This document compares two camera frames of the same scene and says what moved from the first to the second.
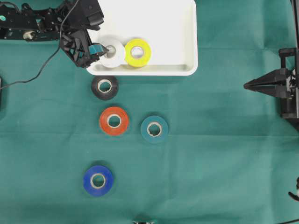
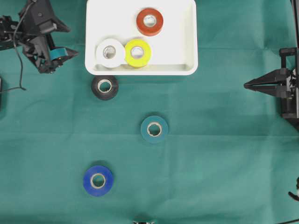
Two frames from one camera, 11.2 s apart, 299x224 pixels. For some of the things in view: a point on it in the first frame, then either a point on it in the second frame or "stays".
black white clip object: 294,196 stays
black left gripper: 77,44 -> 38,49
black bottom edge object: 144,222 stays
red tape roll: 114,121 -> 149,22
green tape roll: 154,129 stays
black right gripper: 274,83 stays
